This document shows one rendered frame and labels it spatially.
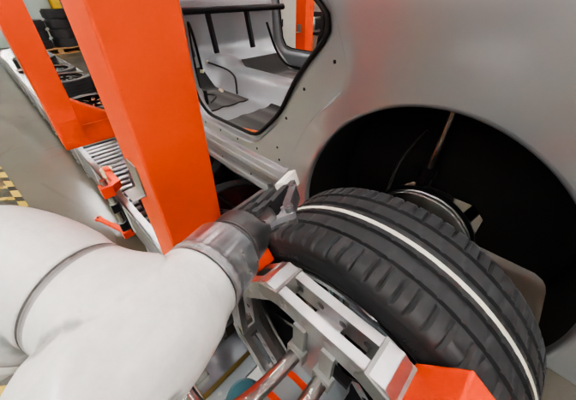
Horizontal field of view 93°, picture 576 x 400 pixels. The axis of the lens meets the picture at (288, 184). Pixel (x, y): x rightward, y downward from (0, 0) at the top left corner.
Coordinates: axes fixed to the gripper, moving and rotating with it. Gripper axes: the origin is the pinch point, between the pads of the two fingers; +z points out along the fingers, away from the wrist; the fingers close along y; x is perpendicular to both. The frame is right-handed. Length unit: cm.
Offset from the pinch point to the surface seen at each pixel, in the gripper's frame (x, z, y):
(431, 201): -28, 41, 23
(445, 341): -22.0, -12.2, 21.5
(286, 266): -13.3, -6.7, -2.2
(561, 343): -58, 20, 45
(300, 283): -15.3, -8.7, 0.7
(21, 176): 24, 97, -336
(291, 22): 130, 473, -140
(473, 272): -21.1, 0.6, 27.2
